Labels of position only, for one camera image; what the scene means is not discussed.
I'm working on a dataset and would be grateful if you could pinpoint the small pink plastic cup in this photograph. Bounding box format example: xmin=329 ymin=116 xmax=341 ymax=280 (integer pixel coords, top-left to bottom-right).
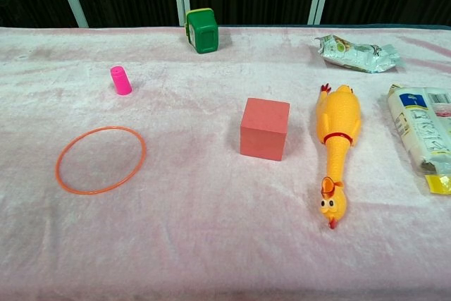
xmin=109 ymin=65 xmax=133 ymax=97

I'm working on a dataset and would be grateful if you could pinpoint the red foam cube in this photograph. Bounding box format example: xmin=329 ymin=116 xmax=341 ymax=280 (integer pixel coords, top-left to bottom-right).
xmin=239 ymin=97 xmax=291 ymax=161

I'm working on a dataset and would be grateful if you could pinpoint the green box with yellow lid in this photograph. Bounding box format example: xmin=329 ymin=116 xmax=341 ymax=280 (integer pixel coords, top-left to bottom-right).
xmin=184 ymin=7 xmax=220 ymax=55

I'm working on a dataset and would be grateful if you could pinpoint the pink plush table cloth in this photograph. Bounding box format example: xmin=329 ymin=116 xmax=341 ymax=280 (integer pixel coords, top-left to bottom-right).
xmin=0 ymin=25 xmax=451 ymax=301

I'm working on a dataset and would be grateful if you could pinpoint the silver green snack bag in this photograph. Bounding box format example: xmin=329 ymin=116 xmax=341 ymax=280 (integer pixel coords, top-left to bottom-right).
xmin=314 ymin=34 xmax=406 ymax=75

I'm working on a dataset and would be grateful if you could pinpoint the thin orange plastic ring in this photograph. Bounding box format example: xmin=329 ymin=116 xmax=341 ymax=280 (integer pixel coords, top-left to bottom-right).
xmin=55 ymin=125 xmax=147 ymax=196

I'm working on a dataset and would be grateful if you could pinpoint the white pack with yellow end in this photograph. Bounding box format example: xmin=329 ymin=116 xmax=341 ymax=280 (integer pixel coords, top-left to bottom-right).
xmin=386 ymin=82 xmax=451 ymax=196

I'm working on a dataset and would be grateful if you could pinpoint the yellow rubber chicken toy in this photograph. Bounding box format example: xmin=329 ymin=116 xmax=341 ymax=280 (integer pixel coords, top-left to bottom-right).
xmin=315 ymin=82 xmax=363 ymax=232

